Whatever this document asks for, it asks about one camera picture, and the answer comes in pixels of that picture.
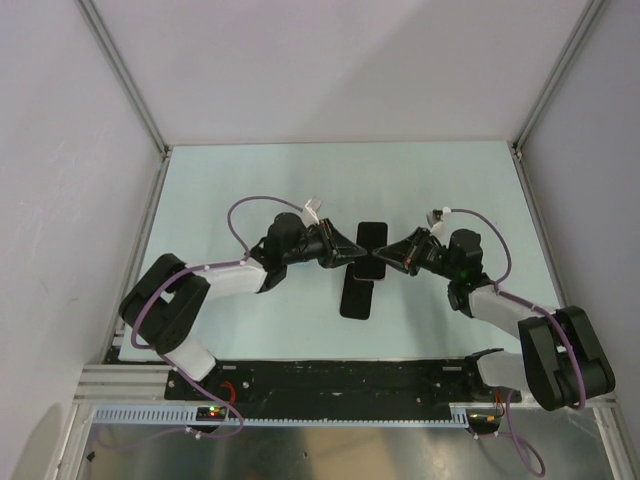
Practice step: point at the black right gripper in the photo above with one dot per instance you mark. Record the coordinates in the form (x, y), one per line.
(412, 245)

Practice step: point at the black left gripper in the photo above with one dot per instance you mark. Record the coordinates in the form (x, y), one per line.
(337, 251)

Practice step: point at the pink-edged black phone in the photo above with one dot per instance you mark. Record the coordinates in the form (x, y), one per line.
(370, 236)

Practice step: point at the black phone case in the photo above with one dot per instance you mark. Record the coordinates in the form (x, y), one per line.
(356, 299)

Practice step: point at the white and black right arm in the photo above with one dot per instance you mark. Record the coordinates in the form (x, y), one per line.
(561, 363)

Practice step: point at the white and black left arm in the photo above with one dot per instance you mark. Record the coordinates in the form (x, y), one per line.
(162, 307)

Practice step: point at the left circuit board with leds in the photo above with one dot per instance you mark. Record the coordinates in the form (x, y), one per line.
(211, 413)

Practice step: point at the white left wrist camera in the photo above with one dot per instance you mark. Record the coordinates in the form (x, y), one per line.
(310, 212)

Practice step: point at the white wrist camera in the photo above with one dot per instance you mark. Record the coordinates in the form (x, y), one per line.
(310, 212)
(436, 220)

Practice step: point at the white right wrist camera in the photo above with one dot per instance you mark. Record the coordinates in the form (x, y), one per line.
(436, 220)

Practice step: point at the right circuit board with wires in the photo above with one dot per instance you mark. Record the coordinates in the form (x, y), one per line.
(485, 423)

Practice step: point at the aluminium front frame rail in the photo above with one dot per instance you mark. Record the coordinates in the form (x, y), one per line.
(121, 383)

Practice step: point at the grey slotted cable duct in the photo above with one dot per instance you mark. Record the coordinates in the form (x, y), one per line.
(193, 415)

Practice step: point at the right aluminium frame post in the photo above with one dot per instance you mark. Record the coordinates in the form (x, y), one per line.
(562, 66)

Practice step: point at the aluminium frame post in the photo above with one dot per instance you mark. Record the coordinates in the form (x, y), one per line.
(117, 64)
(562, 66)

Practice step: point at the left aluminium frame post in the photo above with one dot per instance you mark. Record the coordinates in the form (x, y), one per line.
(117, 64)

